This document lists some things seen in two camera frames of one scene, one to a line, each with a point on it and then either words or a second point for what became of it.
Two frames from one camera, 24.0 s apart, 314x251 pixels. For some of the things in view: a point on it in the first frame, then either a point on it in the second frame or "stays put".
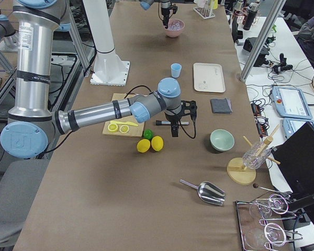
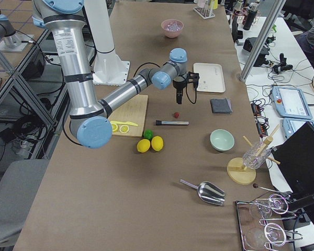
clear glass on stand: x=256 y=156 stays put
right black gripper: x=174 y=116 to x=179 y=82
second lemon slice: x=124 y=129 stays put
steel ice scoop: x=209 y=192 stays put
